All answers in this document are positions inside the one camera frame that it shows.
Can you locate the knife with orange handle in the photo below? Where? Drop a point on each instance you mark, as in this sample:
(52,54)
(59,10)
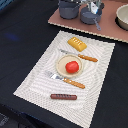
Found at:
(80,55)

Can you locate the round wooden plate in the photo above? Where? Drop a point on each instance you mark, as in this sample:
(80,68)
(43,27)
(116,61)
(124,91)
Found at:
(61,63)

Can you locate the grey toy frying pan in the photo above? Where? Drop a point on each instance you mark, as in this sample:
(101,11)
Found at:
(90,18)

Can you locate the brown toy sausage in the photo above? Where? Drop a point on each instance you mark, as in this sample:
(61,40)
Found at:
(63,96)

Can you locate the grey toy pot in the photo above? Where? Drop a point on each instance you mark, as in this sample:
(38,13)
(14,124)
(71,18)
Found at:
(68,10)

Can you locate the fork with orange handle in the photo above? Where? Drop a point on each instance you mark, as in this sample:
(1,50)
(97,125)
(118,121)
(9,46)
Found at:
(55,76)

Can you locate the woven beige placemat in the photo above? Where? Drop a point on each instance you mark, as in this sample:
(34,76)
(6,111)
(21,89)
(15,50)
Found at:
(37,87)

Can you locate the white and blue bottle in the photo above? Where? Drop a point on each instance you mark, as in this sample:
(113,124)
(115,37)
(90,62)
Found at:
(93,8)

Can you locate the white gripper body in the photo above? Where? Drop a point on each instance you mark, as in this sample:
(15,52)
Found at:
(97,2)

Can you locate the beige bowl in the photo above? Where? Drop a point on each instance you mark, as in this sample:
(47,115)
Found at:
(122,15)

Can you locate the red toy tomato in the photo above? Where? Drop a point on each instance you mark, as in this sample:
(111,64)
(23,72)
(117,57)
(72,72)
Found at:
(72,67)

